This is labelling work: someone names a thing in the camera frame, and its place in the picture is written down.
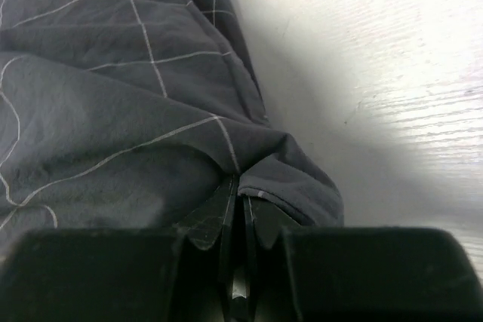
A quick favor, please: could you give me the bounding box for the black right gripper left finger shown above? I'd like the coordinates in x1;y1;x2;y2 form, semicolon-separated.
1;176;238;321

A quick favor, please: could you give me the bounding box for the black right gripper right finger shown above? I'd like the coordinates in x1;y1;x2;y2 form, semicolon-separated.
242;198;482;321

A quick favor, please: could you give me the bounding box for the dark grey checked pillowcase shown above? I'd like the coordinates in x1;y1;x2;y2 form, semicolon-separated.
1;0;343;250

